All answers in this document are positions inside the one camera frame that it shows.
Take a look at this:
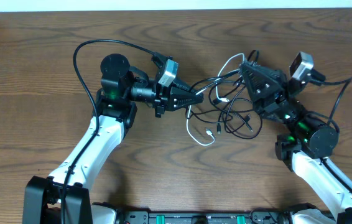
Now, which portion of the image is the right camera cable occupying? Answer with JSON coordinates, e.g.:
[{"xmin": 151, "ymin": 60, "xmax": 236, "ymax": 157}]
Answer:
[{"xmin": 309, "ymin": 70, "xmax": 352, "ymax": 209}]

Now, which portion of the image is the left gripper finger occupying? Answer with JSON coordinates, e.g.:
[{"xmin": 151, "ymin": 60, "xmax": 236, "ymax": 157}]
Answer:
[
  {"xmin": 169, "ymin": 87, "xmax": 203, "ymax": 111},
  {"xmin": 172, "ymin": 78, "xmax": 191, "ymax": 92}
]

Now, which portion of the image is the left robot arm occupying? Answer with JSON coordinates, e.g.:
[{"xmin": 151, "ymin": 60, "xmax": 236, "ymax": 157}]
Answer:
[{"xmin": 22, "ymin": 52, "xmax": 203, "ymax": 223}]

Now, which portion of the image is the black cable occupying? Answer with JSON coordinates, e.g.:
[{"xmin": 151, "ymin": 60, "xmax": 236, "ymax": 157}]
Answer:
[{"xmin": 185, "ymin": 49, "xmax": 263, "ymax": 140}]

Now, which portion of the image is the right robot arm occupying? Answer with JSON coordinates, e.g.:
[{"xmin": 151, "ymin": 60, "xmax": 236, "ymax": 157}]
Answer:
[{"xmin": 240, "ymin": 60, "xmax": 352, "ymax": 223}]

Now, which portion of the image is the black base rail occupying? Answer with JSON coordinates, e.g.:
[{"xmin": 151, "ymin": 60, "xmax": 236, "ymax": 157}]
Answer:
[{"xmin": 91, "ymin": 202, "xmax": 338, "ymax": 224}]

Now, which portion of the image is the camera cable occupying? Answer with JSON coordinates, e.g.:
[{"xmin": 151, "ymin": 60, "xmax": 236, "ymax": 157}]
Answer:
[
  {"xmin": 309, "ymin": 70, "xmax": 352, "ymax": 209},
  {"xmin": 59, "ymin": 39, "xmax": 157, "ymax": 224}
]

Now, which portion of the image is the left camera cable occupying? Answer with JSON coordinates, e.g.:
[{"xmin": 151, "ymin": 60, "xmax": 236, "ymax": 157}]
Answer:
[{"xmin": 59, "ymin": 39, "xmax": 157, "ymax": 224}]

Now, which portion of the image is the white cable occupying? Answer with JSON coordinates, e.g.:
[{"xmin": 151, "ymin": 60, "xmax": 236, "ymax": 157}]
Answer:
[{"xmin": 185, "ymin": 52, "xmax": 246, "ymax": 147}]

